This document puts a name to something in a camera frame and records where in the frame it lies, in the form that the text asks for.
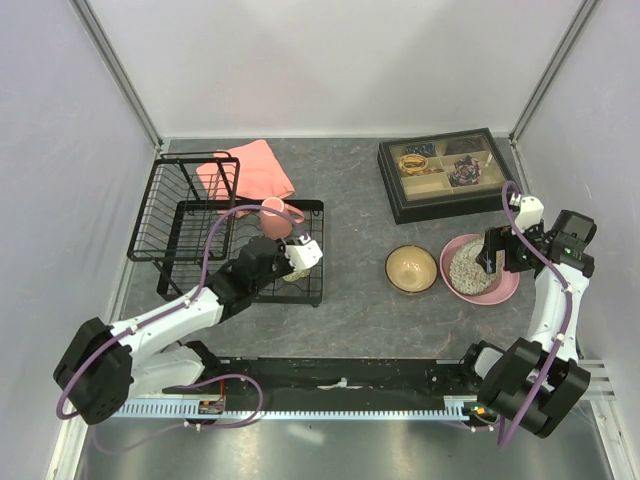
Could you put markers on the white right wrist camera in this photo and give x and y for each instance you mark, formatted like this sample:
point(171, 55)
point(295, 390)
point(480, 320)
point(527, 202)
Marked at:
point(529, 211)

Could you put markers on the pink folded cloth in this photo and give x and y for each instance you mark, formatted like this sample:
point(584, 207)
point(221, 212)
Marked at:
point(258, 175)

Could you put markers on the black compartment display box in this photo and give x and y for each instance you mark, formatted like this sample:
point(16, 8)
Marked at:
point(418, 187)

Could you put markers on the blue patterned fabric roll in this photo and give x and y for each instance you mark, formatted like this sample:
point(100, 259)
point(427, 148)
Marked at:
point(424, 149)

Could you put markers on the speckled ceramic plate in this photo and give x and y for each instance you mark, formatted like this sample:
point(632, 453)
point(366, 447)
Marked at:
point(467, 276)

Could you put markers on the brown floral bowl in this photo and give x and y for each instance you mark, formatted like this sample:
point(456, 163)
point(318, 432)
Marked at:
point(411, 269)

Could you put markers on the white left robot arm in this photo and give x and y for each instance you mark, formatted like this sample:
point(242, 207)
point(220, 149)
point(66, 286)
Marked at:
point(106, 365)

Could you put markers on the dark floral fabric rosette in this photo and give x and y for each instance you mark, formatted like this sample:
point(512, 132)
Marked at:
point(467, 172)

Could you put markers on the pink ceramic mug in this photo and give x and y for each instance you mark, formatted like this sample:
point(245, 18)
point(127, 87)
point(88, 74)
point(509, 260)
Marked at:
point(275, 226)

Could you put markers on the pink plate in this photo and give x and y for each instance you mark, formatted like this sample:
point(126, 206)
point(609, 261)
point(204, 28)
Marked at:
point(500, 291)

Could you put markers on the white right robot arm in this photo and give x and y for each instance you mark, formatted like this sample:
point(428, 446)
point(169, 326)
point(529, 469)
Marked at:
point(536, 382)

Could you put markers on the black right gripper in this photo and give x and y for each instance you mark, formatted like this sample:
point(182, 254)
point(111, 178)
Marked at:
point(500, 238)

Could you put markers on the small white patterned bowl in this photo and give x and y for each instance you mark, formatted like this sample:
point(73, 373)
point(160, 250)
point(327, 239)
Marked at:
point(296, 275)

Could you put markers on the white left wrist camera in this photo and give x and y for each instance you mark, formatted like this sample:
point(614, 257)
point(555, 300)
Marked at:
point(303, 253)

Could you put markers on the black wire dish rack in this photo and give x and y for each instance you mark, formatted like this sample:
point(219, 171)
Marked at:
point(185, 195)

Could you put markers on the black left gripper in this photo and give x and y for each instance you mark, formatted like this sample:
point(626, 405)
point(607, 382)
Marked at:
point(288, 267)

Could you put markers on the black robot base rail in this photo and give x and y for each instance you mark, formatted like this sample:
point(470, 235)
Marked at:
point(352, 384)

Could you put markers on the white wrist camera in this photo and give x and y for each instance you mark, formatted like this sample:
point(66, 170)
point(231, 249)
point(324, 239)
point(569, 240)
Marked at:
point(303, 253)
point(529, 211)

